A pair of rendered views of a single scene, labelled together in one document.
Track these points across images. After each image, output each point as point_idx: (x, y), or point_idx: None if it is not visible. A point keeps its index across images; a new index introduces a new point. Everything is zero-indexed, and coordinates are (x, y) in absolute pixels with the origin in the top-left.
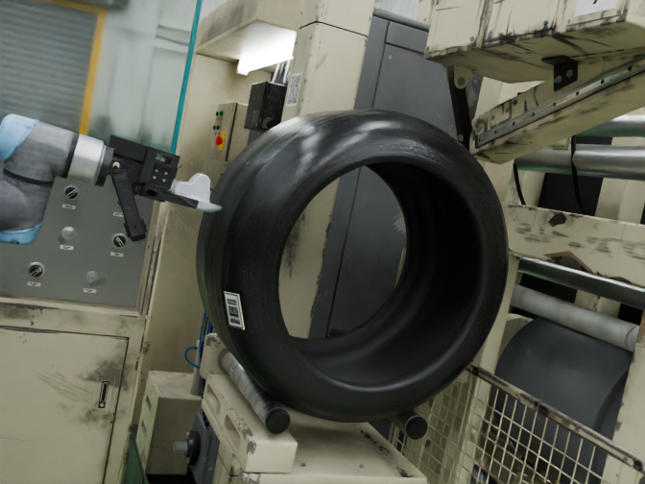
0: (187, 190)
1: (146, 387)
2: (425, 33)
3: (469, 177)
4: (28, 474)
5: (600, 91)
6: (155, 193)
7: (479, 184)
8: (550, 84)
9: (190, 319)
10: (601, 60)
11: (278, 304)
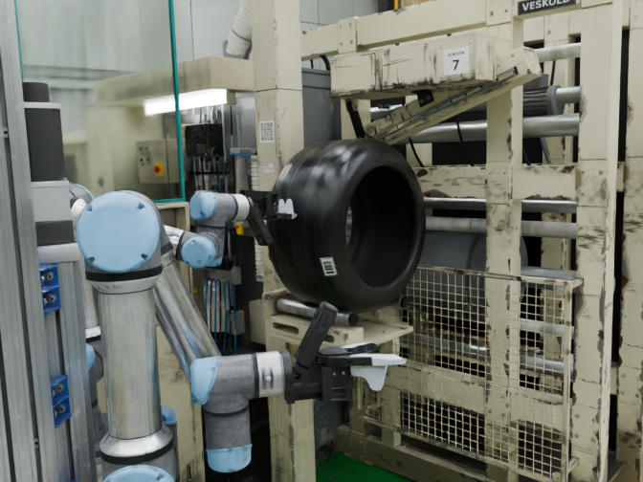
0: (284, 209)
1: None
2: (301, 73)
3: (405, 164)
4: None
5: (450, 106)
6: (273, 216)
7: (409, 167)
8: (416, 103)
9: None
10: (446, 90)
11: (348, 256)
